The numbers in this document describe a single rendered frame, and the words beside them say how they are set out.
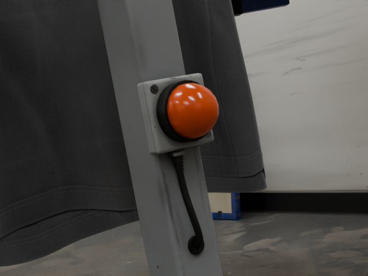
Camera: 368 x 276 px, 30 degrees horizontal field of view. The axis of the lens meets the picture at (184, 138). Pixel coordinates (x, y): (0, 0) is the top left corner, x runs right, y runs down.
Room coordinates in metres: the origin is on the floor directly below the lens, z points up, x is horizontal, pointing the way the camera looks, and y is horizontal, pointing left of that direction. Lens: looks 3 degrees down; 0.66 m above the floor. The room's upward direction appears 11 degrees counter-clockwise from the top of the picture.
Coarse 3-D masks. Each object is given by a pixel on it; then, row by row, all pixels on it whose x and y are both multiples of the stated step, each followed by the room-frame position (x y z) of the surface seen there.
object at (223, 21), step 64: (0, 0) 0.72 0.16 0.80; (64, 0) 0.77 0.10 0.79; (192, 0) 0.88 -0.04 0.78; (0, 64) 0.73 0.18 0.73; (64, 64) 0.76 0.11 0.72; (192, 64) 0.88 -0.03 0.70; (0, 128) 0.72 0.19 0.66; (64, 128) 0.75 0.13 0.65; (256, 128) 0.90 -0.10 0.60; (0, 192) 0.71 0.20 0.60; (64, 192) 0.75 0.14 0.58; (128, 192) 0.79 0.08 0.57; (0, 256) 0.70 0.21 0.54
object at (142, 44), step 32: (128, 0) 0.47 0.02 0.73; (160, 0) 0.49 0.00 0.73; (128, 32) 0.48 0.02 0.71; (160, 32) 0.49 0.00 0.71; (128, 64) 0.48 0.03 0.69; (160, 64) 0.48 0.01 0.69; (128, 96) 0.49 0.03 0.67; (128, 128) 0.49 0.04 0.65; (160, 128) 0.46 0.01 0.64; (128, 160) 0.50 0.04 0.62; (160, 160) 0.47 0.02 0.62; (192, 160) 0.49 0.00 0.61; (160, 192) 0.47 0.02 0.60; (192, 192) 0.49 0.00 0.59; (160, 224) 0.48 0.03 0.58; (160, 256) 0.49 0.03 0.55; (192, 256) 0.48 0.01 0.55
